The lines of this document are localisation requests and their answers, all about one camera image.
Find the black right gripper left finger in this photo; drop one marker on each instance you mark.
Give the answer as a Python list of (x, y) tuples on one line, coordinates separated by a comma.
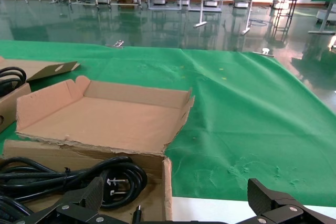
[(78, 208)]

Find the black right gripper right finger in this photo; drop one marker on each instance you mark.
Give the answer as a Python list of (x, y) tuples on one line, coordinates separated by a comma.
[(273, 205)]

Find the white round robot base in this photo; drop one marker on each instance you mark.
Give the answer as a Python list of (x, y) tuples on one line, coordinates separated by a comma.
[(328, 15)]

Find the torn-edged cardboard box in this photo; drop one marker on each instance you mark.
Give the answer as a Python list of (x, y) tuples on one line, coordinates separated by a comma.
[(105, 119)]

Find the cardboard box with oval holes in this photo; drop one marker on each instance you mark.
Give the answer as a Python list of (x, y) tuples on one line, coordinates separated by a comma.
[(13, 103)]

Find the small black jack plug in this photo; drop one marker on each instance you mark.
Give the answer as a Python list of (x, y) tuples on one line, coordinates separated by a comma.
[(137, 214)]

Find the green table cloth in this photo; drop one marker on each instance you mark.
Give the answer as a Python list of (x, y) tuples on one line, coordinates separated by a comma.
[(249, 116)]

